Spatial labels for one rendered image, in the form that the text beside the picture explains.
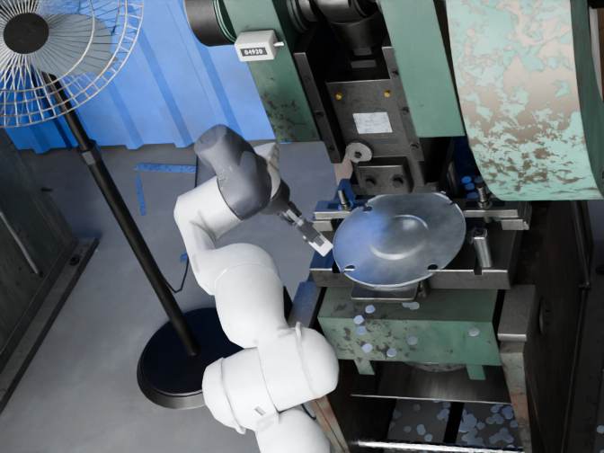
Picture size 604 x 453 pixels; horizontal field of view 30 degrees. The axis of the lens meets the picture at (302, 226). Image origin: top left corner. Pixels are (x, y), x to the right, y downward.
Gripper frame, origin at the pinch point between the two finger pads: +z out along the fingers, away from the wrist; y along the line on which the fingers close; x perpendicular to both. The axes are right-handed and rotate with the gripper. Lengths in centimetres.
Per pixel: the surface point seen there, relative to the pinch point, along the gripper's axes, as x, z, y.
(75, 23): -1, -37, -67
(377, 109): 26.8, -12.6, -0.4
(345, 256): 1.8, 12.4, -3.3
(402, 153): 24.6, -1.0, 1.4
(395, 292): 3.1, 13.2, 13.2
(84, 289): -62, 72, -139
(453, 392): -4, 60, 7
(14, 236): -62, 40, -142
